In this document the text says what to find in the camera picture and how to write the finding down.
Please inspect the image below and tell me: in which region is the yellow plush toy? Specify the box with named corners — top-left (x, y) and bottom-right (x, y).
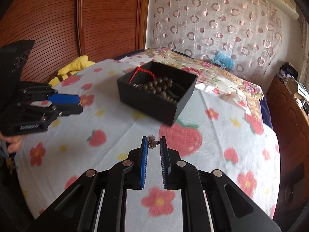
top-left (48, 55), bottom-right (95, 87)

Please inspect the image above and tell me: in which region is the blue plush toy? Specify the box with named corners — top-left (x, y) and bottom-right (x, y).
top-left (211, 51), bottom-right (235, 71)

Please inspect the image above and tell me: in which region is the red braided string bracelet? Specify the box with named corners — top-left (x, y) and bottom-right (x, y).
top-left (128, 65), bottom-right (158, 85)

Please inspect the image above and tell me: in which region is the wooden wardrobe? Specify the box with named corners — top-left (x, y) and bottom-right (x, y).
top-left (1, 0), bottom-right (149, 82)

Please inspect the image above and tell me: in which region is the wooden side cabinet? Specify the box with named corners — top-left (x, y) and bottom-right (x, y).
top-left (266, 76), bottom-right (308, 231)

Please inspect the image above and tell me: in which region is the rose gold flower earring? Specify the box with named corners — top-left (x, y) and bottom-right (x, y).
top-left (147, 135), bottom-right (160, 149)

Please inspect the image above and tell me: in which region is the black jewelry box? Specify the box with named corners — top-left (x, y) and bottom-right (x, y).
top-left (117, 61), bottom-right (197, 126)

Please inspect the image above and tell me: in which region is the person's left hand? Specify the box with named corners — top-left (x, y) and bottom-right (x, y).
top-left (1, 134), bottom-right (25, 154)

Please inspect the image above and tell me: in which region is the dark clothes pile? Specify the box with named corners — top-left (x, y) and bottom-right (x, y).
top-left (277, 62), bottom-right (298, 82)

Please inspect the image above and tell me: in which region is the sheer circle pattern curtain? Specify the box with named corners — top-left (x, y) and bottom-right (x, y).
top-left (148, 0), bottom-right (282, 84)

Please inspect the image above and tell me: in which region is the brown wooden bead bracelet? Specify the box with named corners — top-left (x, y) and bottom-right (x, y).
top-left (132, 76), bottom-right (179, 102)

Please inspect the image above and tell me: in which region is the strawberry flower print blanket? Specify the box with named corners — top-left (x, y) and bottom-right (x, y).
top-left (17, 60), bottom-right (280, 231)

